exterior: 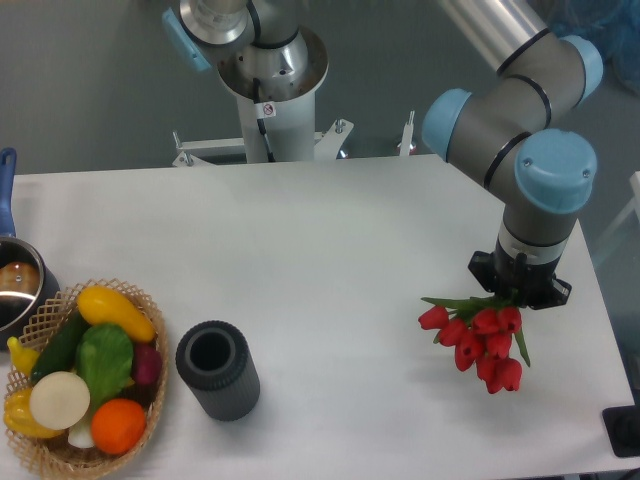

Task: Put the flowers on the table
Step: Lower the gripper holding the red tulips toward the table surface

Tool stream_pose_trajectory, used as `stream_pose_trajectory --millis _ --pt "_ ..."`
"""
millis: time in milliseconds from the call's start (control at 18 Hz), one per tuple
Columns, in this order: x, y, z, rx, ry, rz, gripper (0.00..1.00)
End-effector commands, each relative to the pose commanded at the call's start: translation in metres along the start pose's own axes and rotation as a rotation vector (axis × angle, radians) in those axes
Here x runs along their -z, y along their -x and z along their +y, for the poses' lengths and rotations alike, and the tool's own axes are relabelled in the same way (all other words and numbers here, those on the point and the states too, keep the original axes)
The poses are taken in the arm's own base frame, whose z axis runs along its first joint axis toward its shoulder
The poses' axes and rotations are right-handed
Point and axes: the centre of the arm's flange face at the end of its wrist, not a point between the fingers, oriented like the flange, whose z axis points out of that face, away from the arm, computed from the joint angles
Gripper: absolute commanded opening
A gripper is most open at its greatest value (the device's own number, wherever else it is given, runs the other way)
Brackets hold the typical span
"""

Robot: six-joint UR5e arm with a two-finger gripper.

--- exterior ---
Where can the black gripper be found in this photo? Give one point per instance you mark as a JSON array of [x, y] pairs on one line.
[[514, 278]]

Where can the red tulip bouquet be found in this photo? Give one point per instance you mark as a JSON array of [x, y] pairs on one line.
[[486, 333]]

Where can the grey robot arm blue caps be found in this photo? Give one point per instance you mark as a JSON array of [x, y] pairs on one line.
[[504, 141]]

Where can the black device at edge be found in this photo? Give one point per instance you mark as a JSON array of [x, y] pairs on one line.
[[622, 426]]

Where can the dark grey ribbed vase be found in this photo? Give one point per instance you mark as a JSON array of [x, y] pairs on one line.
[[214, 360]]

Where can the purple red onion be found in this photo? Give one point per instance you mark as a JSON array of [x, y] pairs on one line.
[[147, 364]]

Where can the yellow squash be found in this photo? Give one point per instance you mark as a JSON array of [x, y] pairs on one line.
[[100, 305]]

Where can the green lettuce leaf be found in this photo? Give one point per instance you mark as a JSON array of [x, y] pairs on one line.
[[104, 360]]

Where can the orange fruit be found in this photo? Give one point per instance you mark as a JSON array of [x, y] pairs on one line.
[[117, 426]]

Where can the green cucumber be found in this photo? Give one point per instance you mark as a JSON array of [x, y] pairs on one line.
[[60, 352]]

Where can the white leek stalk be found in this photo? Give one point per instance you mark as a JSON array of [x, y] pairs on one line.
[[80, 435]]

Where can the white round onion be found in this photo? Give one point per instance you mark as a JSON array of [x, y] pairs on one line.
[[59, 400]]

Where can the yellow banana tip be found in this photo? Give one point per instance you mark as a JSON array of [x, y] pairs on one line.
[[22, 358]]

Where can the woven wicker basket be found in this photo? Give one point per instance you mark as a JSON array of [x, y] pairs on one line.
[[55, 458]]

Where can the yellow bell pepper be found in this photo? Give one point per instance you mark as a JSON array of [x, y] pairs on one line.
[[18, 417]]

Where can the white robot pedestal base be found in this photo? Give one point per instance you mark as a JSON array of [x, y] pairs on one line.
[[272, 132]]

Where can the blue handled saucepan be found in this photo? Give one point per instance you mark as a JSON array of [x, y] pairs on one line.
[[26, 281]]

